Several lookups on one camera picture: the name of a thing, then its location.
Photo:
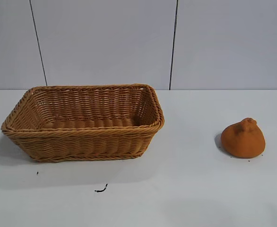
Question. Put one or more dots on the orange mandarin fruit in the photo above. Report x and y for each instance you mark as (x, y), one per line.
(242, 142)

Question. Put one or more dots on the brown woven wicker basket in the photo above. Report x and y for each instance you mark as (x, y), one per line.
(86, 144)

